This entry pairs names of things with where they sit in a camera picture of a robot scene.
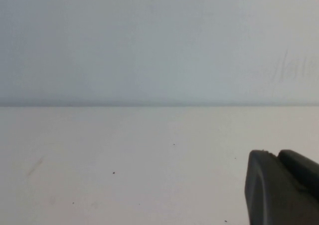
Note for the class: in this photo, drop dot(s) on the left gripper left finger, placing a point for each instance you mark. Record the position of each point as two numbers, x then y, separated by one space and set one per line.
269 197

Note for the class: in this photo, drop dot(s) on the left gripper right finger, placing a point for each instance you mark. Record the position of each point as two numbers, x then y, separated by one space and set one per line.
302 170

